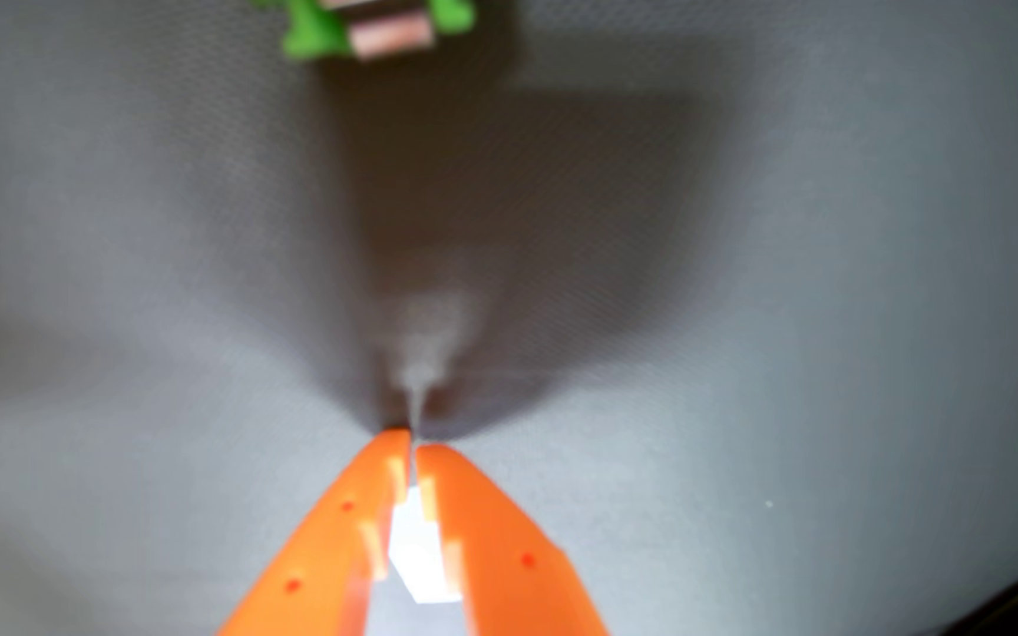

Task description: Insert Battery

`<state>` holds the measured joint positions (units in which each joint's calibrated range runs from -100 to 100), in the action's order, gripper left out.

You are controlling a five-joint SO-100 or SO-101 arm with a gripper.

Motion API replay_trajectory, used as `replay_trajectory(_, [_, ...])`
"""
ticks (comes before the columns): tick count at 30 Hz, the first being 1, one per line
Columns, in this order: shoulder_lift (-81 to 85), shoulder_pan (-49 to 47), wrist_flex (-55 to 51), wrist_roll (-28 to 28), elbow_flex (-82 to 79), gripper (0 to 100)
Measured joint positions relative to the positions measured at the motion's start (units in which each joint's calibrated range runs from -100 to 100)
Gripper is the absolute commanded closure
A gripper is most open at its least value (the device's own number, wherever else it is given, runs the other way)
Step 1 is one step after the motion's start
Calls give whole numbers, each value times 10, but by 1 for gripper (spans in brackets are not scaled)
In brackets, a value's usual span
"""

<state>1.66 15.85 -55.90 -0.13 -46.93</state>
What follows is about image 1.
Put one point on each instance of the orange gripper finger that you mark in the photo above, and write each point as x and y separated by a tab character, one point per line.
323	556
509	565

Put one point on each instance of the green battery holder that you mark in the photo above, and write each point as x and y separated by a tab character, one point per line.
315	35

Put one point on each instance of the light blue tape piece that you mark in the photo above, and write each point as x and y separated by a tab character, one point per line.
421	556

